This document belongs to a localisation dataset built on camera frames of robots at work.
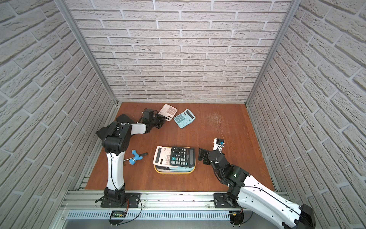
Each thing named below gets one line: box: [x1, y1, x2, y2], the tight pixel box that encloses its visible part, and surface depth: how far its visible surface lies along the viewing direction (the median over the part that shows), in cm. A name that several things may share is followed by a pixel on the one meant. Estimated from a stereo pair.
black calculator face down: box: [169, 146, 195, 168], surface depth 82 cm
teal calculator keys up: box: [173, 108, 196, 129], surface depth 109 cm
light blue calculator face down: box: [156, 166, 194, 172], surface depth 81 cm
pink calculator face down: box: [152, 145, 178, 168], surface depth 82 cm
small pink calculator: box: [158, 104, 178, 122], surface depth 112 cm
